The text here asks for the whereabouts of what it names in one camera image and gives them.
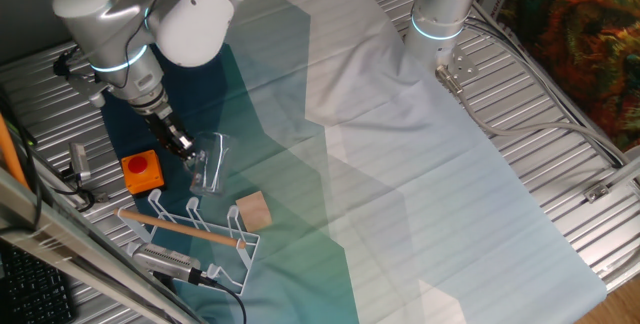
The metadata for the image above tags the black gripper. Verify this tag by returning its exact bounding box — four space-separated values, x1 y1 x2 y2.
143 106 197 161

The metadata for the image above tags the clear glass cup with handle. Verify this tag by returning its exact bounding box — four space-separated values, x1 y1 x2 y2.
182 131 233 198

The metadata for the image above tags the wooden rod of rack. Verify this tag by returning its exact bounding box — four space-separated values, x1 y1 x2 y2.
113 207 248 251

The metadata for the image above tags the orange box with red button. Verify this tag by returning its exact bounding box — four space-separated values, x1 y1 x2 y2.
120 149 166 196

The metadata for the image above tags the small wooden block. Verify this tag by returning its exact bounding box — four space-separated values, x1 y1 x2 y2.
234 190 274 233

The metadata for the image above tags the orange stick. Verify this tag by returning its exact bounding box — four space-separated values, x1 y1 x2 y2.
0 112 30 191

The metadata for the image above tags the black keyboard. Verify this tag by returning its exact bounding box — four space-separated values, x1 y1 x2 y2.
0 243 77 324

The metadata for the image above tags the blue green white tablecloth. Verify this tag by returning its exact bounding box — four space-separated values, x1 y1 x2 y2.
94 0 609 324

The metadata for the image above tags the colourful patterned cloth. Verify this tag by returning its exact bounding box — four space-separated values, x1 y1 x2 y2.
499 0 640 153

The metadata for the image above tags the small camera on stand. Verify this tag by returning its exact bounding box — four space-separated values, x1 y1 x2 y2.
60 141 110 204

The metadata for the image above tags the silver depth camera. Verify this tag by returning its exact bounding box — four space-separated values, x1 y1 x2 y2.
126 241 219 288

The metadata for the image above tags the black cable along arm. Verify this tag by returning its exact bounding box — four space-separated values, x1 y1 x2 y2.
53 0 181 90

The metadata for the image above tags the white wire cup rack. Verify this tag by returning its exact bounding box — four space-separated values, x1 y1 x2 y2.
115 188 262 298

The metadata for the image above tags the black camera cable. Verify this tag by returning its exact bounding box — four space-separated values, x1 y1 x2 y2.
149 269 249 324

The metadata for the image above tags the aluminium frame bar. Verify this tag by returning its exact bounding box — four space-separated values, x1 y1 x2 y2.
0 165 204 324

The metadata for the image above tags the metal base plate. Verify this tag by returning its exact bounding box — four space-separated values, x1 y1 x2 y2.
434 42 480 84

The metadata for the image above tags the grey hose with connector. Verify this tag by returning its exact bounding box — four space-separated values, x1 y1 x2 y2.
433 13 632 168

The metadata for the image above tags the small metal bracket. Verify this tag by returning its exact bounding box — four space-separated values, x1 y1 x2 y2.
583 180 613 205

